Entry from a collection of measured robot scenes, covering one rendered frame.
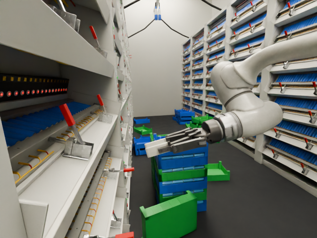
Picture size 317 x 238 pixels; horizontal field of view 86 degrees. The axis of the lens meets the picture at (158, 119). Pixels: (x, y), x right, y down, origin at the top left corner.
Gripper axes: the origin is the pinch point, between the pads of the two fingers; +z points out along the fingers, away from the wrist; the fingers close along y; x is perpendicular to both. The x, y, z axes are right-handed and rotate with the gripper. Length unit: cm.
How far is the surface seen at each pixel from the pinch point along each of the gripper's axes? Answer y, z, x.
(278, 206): -35, -68, 78
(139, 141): -157, 13, 51
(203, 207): -40, -20, 64
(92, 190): 7.0, 19.7, 3.5
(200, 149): -40, -26, 25
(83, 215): 16.0, 19.5, 3.6
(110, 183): -0.9, 17.0, 7.8
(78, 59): 20.9, 8.8, -26.0
